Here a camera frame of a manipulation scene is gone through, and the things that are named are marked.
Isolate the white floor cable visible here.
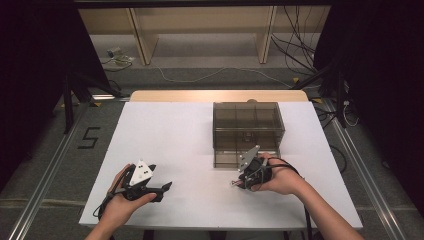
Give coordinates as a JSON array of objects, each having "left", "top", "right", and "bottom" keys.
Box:
[{"left": 152, "top": 62, "right": 295, "bottom": 89}]

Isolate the light wooden table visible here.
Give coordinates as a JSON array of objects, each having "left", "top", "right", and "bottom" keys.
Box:
[{"left": 129, "top": 89, "right": 310, "bottom": 103}]

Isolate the white table board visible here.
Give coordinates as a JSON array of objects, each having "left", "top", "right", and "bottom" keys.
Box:
[{"left": 78, "top": 100, "right": 364, "bottom": 231}]

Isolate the smoky transparent plastic drawer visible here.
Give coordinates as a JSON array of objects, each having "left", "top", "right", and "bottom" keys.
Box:
[
  {"left": 213, "top": 139, "right": 282, "bottom": 169},
  {"left": 213, "top": 128, "right": 286, "bottom": 148}
]

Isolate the aluminium floor rail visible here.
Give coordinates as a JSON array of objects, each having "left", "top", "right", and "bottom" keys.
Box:
[
  {"left": 7, "top": 94, "right": 132, "bottom": 240},
  {"left": 320, "top": 98, "right": 407, "bottom": 240}
]

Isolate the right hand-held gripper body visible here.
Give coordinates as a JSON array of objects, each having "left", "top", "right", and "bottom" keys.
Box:
[{"left": 237, "top": 144, "right": 274, "bottom": 192}]

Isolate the bundle of black cables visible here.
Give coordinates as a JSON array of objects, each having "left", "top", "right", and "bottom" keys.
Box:
[{"left": 269, "top": 5, "right": 322, "bottom": 77}]

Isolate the hand-held gripper cable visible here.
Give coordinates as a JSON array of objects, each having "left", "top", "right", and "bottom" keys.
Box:
[
  {"left": 92, "top": 164, "right": 134, "bottom": 219},
  {"left": 264, "top": 155, "right": 315, "bottom": 240}
]

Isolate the black metal stand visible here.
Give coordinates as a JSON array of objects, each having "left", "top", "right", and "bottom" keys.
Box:
[
  {"left": 290, "top": 55, "right": 350, "bottom": 130},
  {"left": 60, "top": 70, "right": 125, "bottom": 135}
]

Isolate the light wooden shelf unit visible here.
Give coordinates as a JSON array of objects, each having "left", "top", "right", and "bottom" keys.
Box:
[{"left": 78, "top": 5, "right": 332, "bottom": 66}]

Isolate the dark curtain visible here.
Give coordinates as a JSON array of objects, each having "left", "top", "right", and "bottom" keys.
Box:
[
  {"left": 312, "top": 4, "right": 424, "bottom": 218},
  {"left": 0, "top": 0, "right": 112, "bottom": 195}
]

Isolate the left hand-held gripper cable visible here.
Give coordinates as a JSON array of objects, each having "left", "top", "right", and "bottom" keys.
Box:
[{"left": 92, "top": 164, "right": 134, "bottom": 219}]

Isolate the person's right hand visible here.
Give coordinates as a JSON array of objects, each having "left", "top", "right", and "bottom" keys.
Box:
[{"left": 251, "top": 152, "right": 307, "bottom": 197}]

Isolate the right hand-held gripper cable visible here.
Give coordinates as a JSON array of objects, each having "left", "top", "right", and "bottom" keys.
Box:
[{"left": 264, "top": 155, "right": 315, "bottom": 240}]

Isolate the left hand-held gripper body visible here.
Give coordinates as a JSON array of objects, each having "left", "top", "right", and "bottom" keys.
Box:
[{"left": 121, "top": 158, "right": 166, "bottom": 203}]

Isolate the small grey power adapter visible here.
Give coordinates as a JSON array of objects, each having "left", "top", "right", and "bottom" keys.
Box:
[{"left": 105, "top": 46, "right": 136, "bottom": 67}]

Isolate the black floor cable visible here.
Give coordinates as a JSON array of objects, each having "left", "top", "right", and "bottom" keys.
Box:
[{"left": 328, "top": 143, "right": 349, "bottom": 175}]

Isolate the person's left hand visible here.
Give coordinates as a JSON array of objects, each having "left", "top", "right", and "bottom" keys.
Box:
[{"left": 99, "top": 162, "right": 158, "bottom": 229}]

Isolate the smoky transparent drawer cabinet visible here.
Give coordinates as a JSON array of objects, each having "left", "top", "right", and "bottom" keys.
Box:
[{"left": 212, "top": 101, "right": 286, "bottom": 150}]

